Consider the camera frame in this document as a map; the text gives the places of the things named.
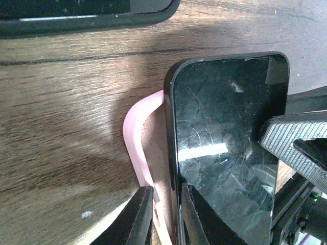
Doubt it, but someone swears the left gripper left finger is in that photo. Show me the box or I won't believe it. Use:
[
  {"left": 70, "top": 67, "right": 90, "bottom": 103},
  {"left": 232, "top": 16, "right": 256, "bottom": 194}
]
[{"left": 92, "top": 186, "right": 153, "bottom": 245}]

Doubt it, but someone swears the pink phone case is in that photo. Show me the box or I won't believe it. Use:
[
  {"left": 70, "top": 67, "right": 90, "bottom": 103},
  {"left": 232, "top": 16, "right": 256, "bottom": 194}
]
[{"left": 123, "top": 90, "right": 176, "bottom": 244}]

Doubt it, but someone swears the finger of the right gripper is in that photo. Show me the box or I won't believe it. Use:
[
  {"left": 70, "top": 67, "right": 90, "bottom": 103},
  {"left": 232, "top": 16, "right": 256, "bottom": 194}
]
[{"left": 287, "top": 86, "right": 327, "bottom": 115}]

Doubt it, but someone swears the bare black phone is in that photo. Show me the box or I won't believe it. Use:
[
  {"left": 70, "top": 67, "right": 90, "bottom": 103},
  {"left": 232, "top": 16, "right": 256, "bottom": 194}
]
[{"left": 163, "top": 52, "right": 290, "bottom": 244}]

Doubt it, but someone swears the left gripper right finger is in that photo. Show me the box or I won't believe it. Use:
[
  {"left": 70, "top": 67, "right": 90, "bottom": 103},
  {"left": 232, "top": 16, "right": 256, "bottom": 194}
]
[{"left": 181, "top": 183, "right": 245, "bottom": 245}]

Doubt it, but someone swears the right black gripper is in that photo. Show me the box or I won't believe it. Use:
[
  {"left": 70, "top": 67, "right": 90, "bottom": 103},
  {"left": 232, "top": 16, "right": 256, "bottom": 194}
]
[{"left": 259, "top": 110, "right": 326, "bottom": 244}]

